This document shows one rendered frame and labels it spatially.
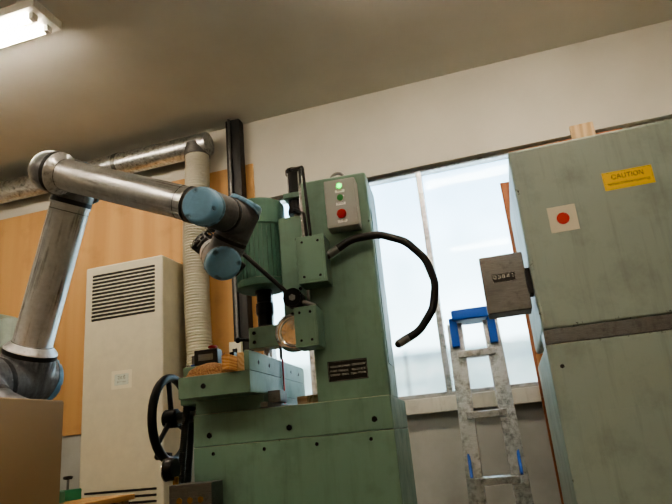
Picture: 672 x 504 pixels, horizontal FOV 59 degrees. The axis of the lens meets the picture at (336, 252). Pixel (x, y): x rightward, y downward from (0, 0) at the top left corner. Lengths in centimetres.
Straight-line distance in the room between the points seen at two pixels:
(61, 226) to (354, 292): 88
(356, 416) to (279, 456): 24
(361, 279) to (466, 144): 182
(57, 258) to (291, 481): 91
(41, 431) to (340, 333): 85
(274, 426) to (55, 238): 82
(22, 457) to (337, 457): 79
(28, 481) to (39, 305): 48
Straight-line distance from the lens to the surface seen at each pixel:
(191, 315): 351
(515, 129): 353
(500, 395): 248
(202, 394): 170
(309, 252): 180
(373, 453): 167
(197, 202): 141
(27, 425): 172
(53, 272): 188
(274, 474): 173
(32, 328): 191
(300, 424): 171
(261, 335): 196
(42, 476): 177
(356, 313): 181
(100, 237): 424
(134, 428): 349
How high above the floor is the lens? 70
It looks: 17 degrees up
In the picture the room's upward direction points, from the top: 6 degrees counter-clockwise
